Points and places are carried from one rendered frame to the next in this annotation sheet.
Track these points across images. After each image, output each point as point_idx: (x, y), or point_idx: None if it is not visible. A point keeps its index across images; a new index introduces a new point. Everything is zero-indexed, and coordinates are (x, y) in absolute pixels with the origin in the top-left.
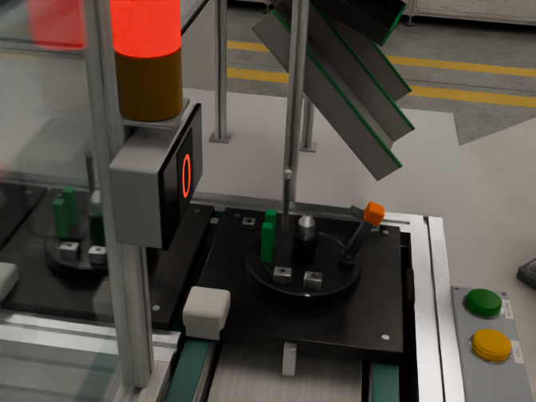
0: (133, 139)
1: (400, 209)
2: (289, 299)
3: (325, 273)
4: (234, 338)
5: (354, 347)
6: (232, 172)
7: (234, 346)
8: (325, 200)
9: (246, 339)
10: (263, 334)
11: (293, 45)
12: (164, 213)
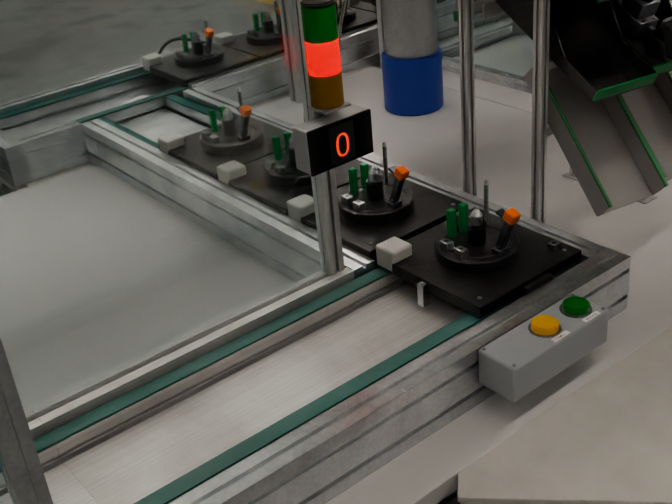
0: (316, 118)
1: (664, 262)
2: (443, 260)
3: (478, 253)
4: (399, 272)
5: (455, 295)
6: (554, 202)
7: (412, 286)
8: (605, 239)
9: (404, 274)
10: (412, 273)
11: (534, 92)
12: (310, 155)
